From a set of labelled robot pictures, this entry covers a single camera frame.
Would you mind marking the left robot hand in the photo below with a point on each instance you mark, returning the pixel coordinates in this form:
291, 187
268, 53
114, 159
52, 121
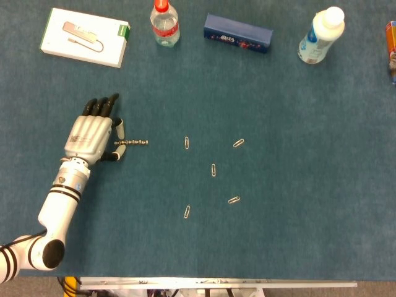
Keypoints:
88, 136

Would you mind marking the silver paper clip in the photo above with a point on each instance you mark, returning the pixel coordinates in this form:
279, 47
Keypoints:
186, 143
238, 143
187, 212
234, 200
213, 170

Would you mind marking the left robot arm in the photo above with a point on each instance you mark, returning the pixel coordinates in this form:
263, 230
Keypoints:
58, 210

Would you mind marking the white USB hub box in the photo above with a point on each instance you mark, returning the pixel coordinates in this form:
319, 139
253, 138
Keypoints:
83, 37

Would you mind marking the clear bottle red cap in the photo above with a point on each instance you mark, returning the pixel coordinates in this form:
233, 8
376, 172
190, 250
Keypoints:
165, 28

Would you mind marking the dark blue printed box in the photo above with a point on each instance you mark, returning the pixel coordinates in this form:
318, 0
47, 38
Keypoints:
238, 32

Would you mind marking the teal felt table cover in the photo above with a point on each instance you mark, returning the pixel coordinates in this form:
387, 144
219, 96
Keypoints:
278, 123

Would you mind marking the white milk bottle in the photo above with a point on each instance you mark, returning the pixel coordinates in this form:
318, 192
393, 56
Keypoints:
321, 34

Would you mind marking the orange carton box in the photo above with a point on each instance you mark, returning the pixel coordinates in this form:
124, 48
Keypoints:
391, 49

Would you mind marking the aluminium table edge rail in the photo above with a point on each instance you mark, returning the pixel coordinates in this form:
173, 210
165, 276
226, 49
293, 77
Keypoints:
216, 282

